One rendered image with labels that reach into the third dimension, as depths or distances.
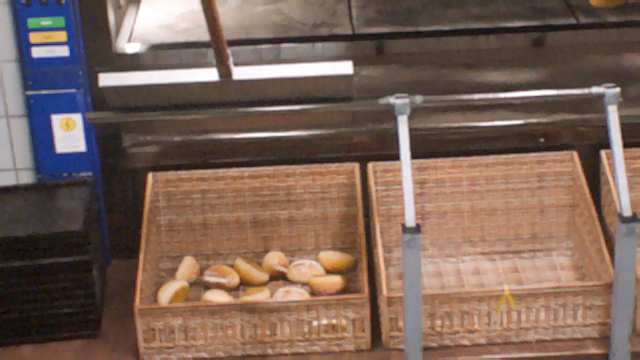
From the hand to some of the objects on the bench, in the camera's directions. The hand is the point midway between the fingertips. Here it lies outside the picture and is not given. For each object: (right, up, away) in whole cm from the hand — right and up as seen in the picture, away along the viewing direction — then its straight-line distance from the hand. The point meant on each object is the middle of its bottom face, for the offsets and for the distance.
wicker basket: (+5, -85, +145) cm, 168 cm away
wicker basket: (+62, -82, +146) cm, 179 cm away
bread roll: (+1, -80, +152) cm, 171 cm away
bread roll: (+24, -78, +153) cm, 174 cm away
